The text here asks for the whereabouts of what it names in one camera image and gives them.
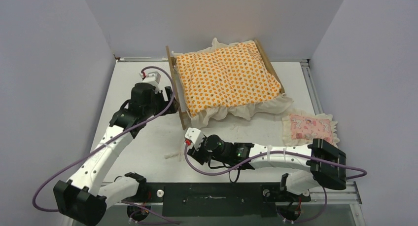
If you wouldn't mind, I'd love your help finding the wooden pet bed frame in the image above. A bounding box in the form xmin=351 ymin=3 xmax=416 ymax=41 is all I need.
xmin=165 ymin=38 xmax=286 ymax=130

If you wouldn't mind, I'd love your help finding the orange patterned pet mattress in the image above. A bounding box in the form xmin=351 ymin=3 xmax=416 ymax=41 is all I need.
xmin=163 ymin=37 xmax=295 ymax=161

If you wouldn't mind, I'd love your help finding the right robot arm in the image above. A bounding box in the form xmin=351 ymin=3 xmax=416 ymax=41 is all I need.
xmin=184 ymin=135 xmax=347 ymax=200

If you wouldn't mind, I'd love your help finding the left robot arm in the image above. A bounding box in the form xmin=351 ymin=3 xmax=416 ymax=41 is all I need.
xmin=53 ymin=82 xmax=177 ymax=226

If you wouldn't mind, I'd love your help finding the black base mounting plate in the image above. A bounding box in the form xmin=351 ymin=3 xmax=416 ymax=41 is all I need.
xmin=126 ymin=183 xmax=311 ymax=217

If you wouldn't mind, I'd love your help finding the pink frilled small pillow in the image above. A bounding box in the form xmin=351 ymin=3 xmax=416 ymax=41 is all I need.
xmin=281 ymin=109 xmax=340 ymax=147

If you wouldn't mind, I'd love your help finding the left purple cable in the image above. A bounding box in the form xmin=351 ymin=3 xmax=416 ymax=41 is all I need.
xmin=32 ymin=66 xmax=177 ymax=225

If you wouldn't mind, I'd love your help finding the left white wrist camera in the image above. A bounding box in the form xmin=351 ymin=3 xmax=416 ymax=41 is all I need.
xmin=141 ymin=72 xmax=161 ymax=86

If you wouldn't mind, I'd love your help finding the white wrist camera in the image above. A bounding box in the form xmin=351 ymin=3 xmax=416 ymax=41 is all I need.
xmin=184 ymin=128 xmax=205 ymax=151
xmin=141 ymin=72 xmax=161 ymax=86

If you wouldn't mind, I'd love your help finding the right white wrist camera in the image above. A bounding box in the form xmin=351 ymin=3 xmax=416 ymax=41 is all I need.
xmin=184 ymin=128 xmax=205 ymax=151

